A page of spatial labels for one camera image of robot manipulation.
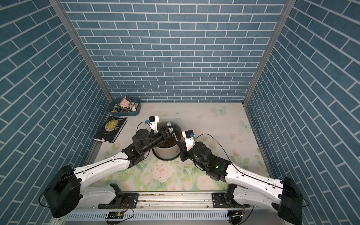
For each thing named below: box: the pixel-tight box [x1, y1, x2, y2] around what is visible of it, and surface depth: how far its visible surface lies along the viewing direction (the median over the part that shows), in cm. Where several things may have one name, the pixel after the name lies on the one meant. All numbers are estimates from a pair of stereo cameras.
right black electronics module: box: [227, 210, 243, 225], surface depth 72 cm
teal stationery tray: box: [108, 97, 142, 117], surface depth 114 cm
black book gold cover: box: [93, 115, 128, 143], surface depth 104 cm
